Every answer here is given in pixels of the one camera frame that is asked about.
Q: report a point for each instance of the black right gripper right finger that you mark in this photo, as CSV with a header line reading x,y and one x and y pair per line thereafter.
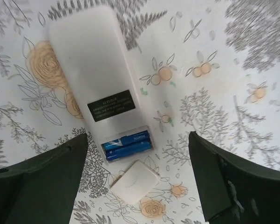
x,y
231,189

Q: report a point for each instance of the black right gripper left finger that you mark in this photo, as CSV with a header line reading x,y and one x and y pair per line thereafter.
x,y
42,189

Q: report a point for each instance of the blue battery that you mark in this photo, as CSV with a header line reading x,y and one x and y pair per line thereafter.
x,y
127,150
126,140

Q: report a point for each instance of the white battery cover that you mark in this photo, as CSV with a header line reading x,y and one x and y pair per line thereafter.
x,y
135,183

